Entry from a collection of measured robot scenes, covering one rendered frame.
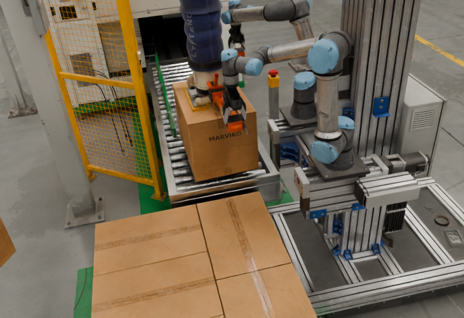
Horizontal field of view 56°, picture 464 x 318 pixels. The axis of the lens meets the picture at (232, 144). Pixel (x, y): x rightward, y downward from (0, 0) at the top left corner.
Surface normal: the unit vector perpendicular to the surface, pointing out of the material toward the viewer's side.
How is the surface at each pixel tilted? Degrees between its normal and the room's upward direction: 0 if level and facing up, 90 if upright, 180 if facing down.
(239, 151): 89
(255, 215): 0
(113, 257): 0
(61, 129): 90
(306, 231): 0
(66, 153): 90
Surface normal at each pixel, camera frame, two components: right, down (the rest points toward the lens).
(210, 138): 0.26, 0.50
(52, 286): -0.07, -0.84
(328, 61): -0.61, 0.36
